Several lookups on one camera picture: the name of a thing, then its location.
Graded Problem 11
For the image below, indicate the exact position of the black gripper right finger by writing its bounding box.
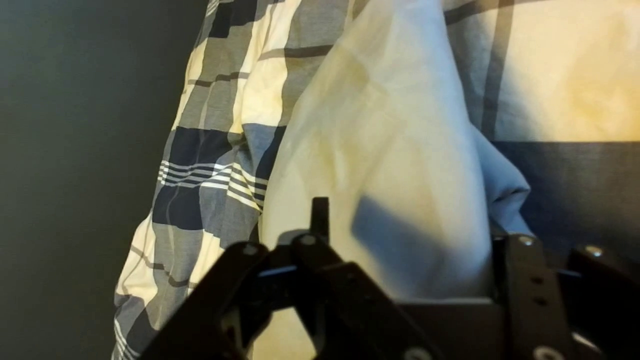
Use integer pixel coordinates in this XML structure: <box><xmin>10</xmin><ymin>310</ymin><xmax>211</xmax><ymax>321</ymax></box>
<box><xmin>497</xmin><ymin>231</ymin><xmax>640</xmax><ymax>360</ymax></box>

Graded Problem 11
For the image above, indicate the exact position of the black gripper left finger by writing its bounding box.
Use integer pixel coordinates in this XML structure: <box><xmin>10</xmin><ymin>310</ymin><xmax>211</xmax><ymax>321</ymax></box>
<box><xmin>143</xmin><ymin>195</ymin><xmax>437</xmax><ymax>360</ymax></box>

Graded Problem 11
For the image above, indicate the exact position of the light grey cloth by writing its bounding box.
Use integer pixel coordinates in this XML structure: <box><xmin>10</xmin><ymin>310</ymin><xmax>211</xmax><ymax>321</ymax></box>
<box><xmin>249</xmin><ymin>0</ymin><xmax>537</xmax><ymax>360</ymax></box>

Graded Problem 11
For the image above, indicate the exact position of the yellow grey plaid comforter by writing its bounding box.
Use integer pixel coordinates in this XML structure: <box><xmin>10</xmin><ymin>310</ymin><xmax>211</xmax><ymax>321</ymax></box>
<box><xmin>109</xmin><ymin>0</ymin><xmax>640</xmax><ymax>360</ymax></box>

